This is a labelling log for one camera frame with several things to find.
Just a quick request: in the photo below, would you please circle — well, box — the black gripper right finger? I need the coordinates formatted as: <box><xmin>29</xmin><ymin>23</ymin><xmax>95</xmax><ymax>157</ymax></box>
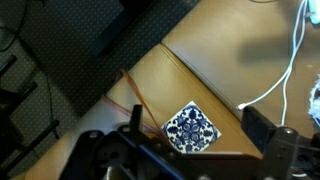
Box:
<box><xmin>241</xmin><ymin>106</ymin><xmax>276</xmax><ymax>144</ymax></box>

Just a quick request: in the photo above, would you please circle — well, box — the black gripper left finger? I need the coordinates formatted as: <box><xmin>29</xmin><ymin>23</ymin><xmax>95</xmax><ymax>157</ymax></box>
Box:
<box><xmin>129</xmin><ymin>105</ymin><xmax>143</xmax><ymax>132</ymax></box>

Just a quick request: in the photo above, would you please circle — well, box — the brown bag with straps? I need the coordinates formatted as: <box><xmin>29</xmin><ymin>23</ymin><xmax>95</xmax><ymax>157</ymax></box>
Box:
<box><xmin>102</xmin><ymin>69</ymin><xmax>165</xmax><ymax>140</ymax></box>

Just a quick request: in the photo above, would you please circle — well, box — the brown leather sofa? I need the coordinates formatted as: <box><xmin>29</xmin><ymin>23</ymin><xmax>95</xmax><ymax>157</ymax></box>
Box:
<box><xmin>15</xmin><ymin>0</ymin><xmax>319</xmax><ymax>180</ymax></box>

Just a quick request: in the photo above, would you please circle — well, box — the blue white patterned tile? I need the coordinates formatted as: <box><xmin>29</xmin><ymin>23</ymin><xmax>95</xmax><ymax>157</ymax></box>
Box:
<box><xmin>161</xmin><ymin>101</ymin><xmax>221</xmax><ymax>154</ymax></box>

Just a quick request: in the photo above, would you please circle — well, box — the white shaggy pillow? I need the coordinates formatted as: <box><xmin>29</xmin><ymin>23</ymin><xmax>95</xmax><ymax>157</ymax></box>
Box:
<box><xmin>308</xmin><ymin>75</ymin><xmax>320</xmax><ymax>127</ymax></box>

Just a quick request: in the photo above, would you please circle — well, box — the white power adapter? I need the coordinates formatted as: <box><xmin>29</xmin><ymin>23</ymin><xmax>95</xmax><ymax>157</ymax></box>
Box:
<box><xmin>308</xmin><ymin>0</ymin><xmax>320</xmax><ymax>24</ymax></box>

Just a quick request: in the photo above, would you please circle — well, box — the white charger cable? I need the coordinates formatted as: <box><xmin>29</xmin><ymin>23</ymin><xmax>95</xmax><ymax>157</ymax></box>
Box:
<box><xmin>235</xmin><ymin>0</ymin><xmax>309</xmax><ymax>127</ymax></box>

